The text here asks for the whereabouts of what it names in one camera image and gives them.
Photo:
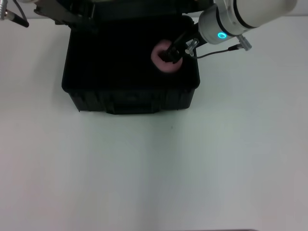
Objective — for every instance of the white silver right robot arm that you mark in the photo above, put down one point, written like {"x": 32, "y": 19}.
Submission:
{"x": 216, "y": 24}

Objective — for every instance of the black plastic carrying case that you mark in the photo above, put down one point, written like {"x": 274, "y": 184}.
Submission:
{"x": 130, "y": 101}

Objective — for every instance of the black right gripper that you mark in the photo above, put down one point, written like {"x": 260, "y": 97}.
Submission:
{"x": 183, "y": 44}

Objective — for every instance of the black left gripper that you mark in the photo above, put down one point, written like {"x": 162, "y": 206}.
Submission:
{"x": 60, "y": 10}

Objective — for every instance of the pink peach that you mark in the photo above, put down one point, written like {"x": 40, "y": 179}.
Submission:
{"x": 168, "y": 68}

